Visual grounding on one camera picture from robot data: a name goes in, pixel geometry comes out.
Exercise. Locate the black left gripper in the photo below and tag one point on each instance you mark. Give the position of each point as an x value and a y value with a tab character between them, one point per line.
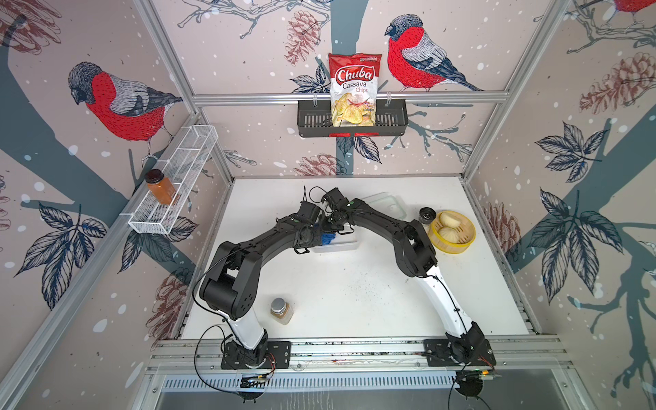
318	231

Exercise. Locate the blue microfibre cloth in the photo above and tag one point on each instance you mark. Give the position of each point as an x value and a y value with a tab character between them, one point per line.
327	238

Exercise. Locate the translucent plastic lunch box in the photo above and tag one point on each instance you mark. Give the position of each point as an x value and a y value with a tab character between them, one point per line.
343	242

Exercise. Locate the translucent lunch box lid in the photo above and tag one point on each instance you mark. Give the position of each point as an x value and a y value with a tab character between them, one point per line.
387	204

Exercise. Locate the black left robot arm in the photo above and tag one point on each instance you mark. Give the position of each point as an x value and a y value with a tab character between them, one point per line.
231	284

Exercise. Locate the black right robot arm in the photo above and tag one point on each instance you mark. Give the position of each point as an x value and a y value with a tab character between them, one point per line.
416	257

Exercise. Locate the small jar silver lid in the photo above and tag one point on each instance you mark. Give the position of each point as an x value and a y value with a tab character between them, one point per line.
281	310

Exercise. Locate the salt grinder black top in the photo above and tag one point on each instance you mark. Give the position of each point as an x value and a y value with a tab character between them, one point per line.
427	215

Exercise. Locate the yellow bowl with dumplings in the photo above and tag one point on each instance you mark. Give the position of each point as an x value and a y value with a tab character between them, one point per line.
452	232

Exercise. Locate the red cassava chips bag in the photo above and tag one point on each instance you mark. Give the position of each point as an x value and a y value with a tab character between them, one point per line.
354	89

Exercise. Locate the orange sauce bottle black cap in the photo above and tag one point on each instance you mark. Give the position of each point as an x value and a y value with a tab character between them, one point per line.
162	188

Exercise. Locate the black wire wall basket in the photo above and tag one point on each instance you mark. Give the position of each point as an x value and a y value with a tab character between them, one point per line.
322	120

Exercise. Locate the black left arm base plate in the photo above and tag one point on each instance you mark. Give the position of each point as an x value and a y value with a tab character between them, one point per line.
264	356

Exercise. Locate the clear acrylic wall shelf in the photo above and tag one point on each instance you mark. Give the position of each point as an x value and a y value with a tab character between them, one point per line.
180	172

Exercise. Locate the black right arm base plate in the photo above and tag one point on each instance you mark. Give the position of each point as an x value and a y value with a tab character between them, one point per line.
441	352

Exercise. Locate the aluminium front rail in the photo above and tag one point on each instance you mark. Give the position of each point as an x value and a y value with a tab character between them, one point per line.
358	354

